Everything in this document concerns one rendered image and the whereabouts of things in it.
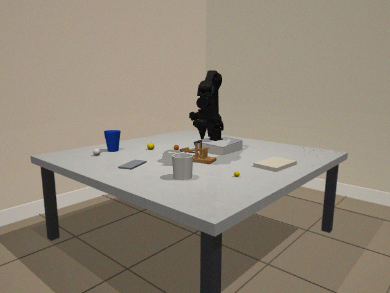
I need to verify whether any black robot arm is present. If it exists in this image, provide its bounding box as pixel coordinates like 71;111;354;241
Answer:
189;70;224;141

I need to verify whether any grey cylindrical cup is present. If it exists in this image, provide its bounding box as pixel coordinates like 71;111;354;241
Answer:
172;153;193;180

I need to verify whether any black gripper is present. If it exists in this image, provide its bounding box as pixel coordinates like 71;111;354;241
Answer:
193;108;218;139

